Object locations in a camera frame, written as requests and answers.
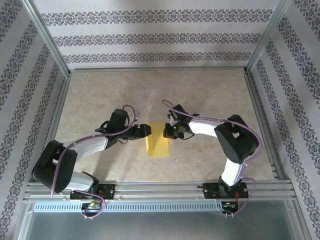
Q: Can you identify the thin aluminium frame rail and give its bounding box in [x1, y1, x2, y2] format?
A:
[68, 66, 248, 74]
[34, 74, 72, 183]
[243, 72, 287, 182]

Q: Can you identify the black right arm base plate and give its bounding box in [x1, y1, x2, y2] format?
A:
[202, 182, 249, 200]

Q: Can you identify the yellow paper sheet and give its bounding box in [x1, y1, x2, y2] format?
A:
[145, 121, 170, 158]

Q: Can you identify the small circuit board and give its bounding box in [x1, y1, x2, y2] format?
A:
[221, 201, 240, 210]
[81, 202, 102, 211]

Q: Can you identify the grey metal sheet panel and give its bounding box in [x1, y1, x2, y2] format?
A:
[14, 199, 312, 240]

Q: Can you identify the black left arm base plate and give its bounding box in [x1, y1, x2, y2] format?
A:
[69, 183, 116, 201]

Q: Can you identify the wide aluminium frame rail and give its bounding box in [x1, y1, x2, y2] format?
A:
[23, 181, 296, 202]

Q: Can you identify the aluminium frame post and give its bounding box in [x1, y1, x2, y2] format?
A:
[21, 0, 72, 78]
[244, 0, 295, 75]

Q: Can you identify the grey slotted cable duct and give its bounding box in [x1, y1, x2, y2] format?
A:
[33, 201, 241, 214]

